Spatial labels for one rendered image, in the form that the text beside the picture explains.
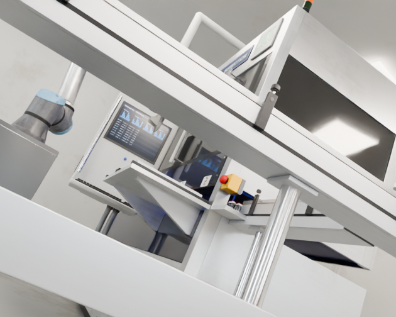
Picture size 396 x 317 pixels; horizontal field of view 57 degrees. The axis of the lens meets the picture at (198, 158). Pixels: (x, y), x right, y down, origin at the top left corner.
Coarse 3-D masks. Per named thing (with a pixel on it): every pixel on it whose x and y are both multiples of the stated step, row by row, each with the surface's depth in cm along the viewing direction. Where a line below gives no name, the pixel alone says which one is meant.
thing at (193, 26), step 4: (196, 16) 300; (200, 16) 300; (192, 20) 300; (196, 20) 299; (200, 20) 300; (192, 24) 297; (196, 24) 298; (188, 28) 298; (192, 28) 296; (196, 28) 298; (188, 32) 295; (192, 32) 296; (184, 36) 294; (188, 36) 293; (192, 36) 296; (184, 40) 292; (188, 40) 293; (184, 44) 291; (188, 44) 293
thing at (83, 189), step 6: (72, 180) 216; (72, 186) 228; (78, 186) 217; (84, 186) 218; (84, 192) 232; (90, 192) 220; (96, 192) 220; (96, 198) 233; (102, 198) 221; (108, 198) 222; (108, 204) 237; (114, 204) 224; (120, 204) 224; (120, 210) 238; (126, 210) 226; (132, 210) 227
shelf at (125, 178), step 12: (132, 168) 153; (108, 180) 204; (120, 180) 189; (132, 180) 176; (156, 180) 156; (132, 192) 209; (144, 192) 193; (180, 192) 160; (156, 204) 213; (192, 204) 169; (204, 204) 163
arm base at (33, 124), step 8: (16, 120) 149; (24, 120) 149; (32, 120) 149; (40, 120) 150; (24, 128) 146; (32, 128) 147; (40, 128) 150; (48, 128) 155; (32, 136) 147; (40, 136) 152
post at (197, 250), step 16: (288, 16) 204; (288, 32) 195; (288, 48) 194; (272, 64) 188; (272, 80) 187; (224, 192) 167; (208, 224) 161; (192, 240) 162; (208, 240) 160; (192, 256) 156; (192, 272) 155
